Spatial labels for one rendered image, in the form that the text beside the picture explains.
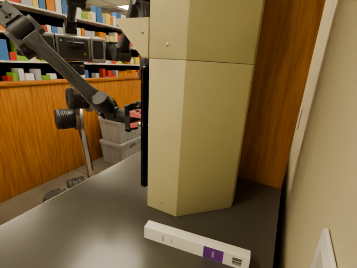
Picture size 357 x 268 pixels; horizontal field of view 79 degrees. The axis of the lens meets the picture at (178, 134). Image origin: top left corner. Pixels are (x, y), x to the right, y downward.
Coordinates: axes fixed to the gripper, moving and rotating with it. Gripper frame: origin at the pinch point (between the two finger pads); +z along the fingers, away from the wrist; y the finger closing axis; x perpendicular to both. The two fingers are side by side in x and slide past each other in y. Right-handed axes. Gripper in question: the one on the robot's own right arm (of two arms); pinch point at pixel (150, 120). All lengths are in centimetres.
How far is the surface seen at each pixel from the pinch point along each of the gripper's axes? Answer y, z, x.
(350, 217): 6, 50, -39
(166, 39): 25.7, 12.1, -11.5
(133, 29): 28.1, 1.6, -11.5
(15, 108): -29, -188, 49
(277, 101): 8.6, 39.1, 25.5
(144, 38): 25.9, 5.4, -11.5
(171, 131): 1.9, 14.8, -11.4
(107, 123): -61, -164, 143
